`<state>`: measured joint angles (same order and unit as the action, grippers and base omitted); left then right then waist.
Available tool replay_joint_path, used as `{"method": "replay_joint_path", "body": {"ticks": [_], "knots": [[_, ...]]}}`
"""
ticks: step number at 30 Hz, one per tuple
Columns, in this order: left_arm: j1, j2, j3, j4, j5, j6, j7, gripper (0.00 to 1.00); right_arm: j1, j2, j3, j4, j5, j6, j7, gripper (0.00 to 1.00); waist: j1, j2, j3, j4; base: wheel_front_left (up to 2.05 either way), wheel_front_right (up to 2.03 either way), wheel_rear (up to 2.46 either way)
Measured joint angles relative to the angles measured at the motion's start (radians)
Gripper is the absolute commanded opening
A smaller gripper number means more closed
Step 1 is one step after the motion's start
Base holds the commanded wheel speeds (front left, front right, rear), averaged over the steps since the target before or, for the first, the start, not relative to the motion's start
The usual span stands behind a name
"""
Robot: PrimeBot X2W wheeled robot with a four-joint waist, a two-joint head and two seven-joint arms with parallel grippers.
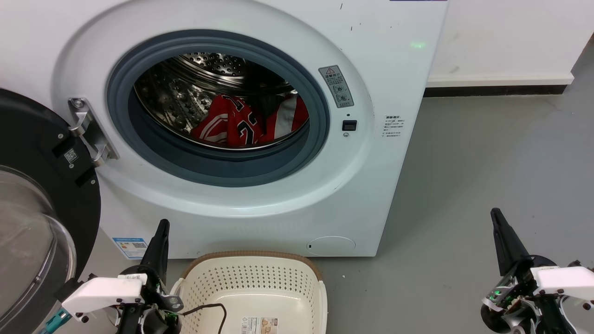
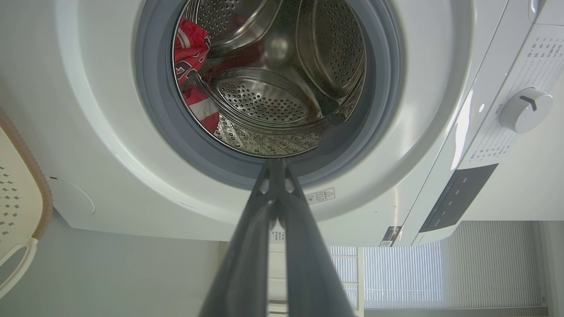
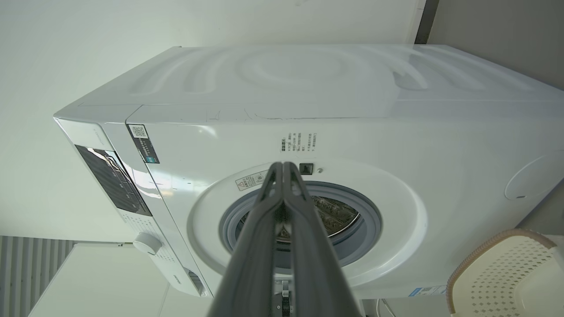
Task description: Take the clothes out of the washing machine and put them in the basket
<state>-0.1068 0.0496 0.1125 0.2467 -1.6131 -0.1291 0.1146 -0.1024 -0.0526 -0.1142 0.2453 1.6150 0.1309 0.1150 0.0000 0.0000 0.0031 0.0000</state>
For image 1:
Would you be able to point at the stainless steel washing machine drum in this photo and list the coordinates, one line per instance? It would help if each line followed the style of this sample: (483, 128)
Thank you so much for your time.
(176, 97)

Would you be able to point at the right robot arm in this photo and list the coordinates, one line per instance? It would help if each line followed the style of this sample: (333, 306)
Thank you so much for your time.
(575, 263)

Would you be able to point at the round filter cover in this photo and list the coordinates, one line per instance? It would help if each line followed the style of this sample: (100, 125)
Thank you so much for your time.
(331, 245)

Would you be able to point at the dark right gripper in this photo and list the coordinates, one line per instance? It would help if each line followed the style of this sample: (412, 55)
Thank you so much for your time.
(519, 287)

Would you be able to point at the teal connector plug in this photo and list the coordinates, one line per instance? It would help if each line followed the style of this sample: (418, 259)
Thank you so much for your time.
(54, 321)

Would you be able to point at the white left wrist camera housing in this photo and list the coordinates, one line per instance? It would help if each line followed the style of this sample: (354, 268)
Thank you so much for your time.
(102, 292)

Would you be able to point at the white QR code sticker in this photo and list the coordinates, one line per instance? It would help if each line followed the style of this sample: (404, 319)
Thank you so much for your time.
(71, 156)

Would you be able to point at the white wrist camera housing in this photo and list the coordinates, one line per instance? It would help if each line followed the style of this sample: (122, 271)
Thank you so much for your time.
(102, 292)
(564, 280)

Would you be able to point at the silver metal door hinge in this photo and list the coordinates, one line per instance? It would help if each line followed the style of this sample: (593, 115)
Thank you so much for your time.
(93, 134)

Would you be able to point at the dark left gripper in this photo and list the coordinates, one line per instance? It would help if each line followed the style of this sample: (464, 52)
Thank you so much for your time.
(153, 317)

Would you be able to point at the blue energy label sticker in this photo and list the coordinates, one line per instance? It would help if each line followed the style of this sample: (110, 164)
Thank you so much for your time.
(131, 248)

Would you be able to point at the grey rubber door gasket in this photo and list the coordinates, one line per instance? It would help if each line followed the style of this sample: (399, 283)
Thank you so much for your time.
(209, 168)

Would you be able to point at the grey warning sticker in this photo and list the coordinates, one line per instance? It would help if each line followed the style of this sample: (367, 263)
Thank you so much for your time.
(336, 86)

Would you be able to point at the black door lock socket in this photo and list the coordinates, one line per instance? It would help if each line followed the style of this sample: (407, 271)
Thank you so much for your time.
(349, 125)

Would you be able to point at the black round washer door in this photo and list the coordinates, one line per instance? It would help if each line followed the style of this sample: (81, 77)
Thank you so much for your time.
(28, 139)

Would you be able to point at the small text sticker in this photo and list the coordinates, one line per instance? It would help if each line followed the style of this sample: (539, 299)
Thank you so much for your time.
(393, 126)

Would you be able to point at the white ledge with black base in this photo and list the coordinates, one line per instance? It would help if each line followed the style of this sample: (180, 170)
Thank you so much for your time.
(496, 81)

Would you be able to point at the clear door glass bowl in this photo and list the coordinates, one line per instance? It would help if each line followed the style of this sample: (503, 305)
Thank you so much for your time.
(28, 241)

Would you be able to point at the white front-load washing machine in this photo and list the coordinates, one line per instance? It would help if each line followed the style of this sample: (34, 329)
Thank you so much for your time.
(371, 185)

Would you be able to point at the red basketball jersey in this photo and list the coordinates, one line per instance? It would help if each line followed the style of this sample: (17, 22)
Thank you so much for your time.
(227, 121)

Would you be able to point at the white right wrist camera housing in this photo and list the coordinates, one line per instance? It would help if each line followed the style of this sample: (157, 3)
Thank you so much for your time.
(564, 280)

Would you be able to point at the cream perforated laundry basket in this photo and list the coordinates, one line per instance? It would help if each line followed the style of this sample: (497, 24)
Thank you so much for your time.
(260, 283)

